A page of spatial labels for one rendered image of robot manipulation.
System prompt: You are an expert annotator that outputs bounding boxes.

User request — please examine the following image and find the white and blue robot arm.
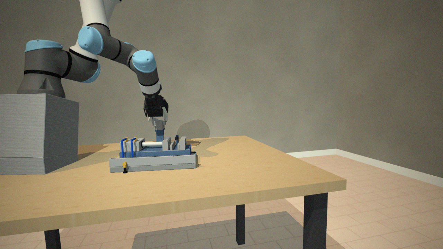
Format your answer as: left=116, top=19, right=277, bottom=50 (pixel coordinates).
left=17, top=0, right=162, bottom=98

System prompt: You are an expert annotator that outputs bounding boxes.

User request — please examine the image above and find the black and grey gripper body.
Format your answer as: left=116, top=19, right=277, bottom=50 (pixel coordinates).
left=142, top=89, right=164, bottom=117

